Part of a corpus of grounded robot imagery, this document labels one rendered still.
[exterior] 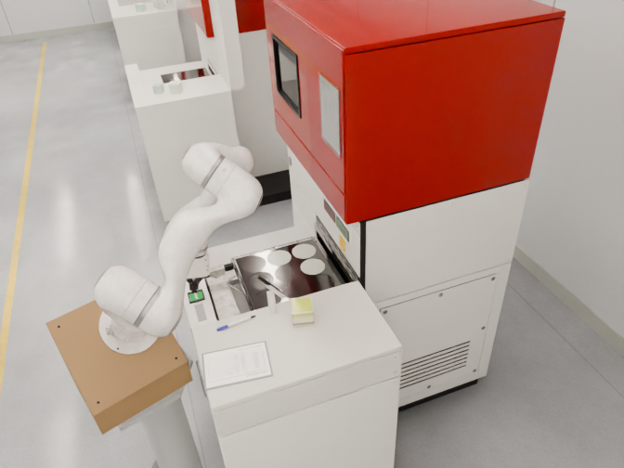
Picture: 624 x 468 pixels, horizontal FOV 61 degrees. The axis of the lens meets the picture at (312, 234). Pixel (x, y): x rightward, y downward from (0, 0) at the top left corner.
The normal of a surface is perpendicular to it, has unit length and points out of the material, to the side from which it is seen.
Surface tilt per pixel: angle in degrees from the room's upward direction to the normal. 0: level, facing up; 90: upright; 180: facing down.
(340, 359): 0
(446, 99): 90
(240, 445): 90
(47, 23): 90
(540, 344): 0
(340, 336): 0
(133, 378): 41
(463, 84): 90
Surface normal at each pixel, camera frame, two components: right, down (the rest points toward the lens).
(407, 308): 0.35, 0.54
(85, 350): 0.37, -0.31
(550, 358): -0.05, -0.80
